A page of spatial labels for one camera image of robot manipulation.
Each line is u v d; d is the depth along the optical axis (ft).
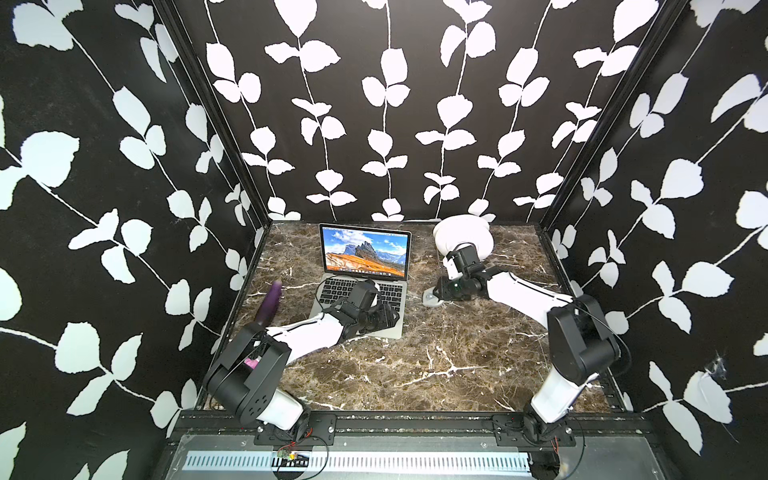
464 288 2.35
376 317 2.60
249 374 1.43
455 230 3.20
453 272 2.59
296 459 2.35
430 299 3.05
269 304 3.06
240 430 2.45
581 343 1.56
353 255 3.22
